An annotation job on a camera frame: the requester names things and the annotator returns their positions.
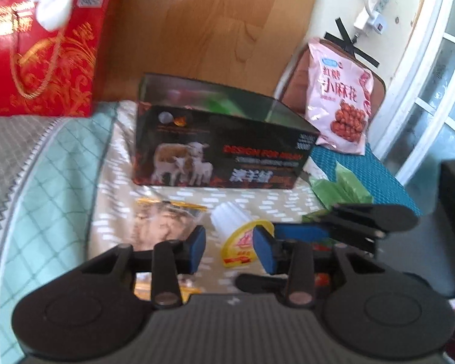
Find light green snack bag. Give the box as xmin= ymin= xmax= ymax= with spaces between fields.
xmin=300 ymin=157 xmax=374 ymax=211

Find teal mesh cushion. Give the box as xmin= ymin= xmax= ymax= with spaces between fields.
xmin=311 ymin=143 xmax=423 ymax=216

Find brown chair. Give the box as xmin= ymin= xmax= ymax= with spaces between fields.
xmin=275 ymin=44 xmax=386 ymax=123

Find pink snack bag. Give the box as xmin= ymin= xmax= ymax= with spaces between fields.
xmin=305 ymin=39 xmax=374 ymax=155

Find yellow white snack packet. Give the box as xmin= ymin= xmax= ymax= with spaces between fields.
xmin=210 ymin=202 xmax=275 ymax=268

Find red gift box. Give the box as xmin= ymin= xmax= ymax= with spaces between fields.
xmin=0 ymin=0 xmax=118 ymax=117

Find black sheep printed box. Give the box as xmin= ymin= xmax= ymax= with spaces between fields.
xmin=132 ymin=73 xmax=320 ymax=189

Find wooden headboard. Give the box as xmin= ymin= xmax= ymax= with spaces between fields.
xmin=98 ymin=0 xmax=315 ymax=101

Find clear bag brown snacks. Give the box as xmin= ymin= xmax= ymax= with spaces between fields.
xmin=130 ymin=197 xmax=207 ymax=302

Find red orange snack packet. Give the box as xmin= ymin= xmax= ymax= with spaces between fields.
xmin=312 ymin=243 xmax=332 ymax=288

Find patterned bed quilt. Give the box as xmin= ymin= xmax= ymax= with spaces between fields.
xmin=0 ymin=101 xmax=321 ymax=363

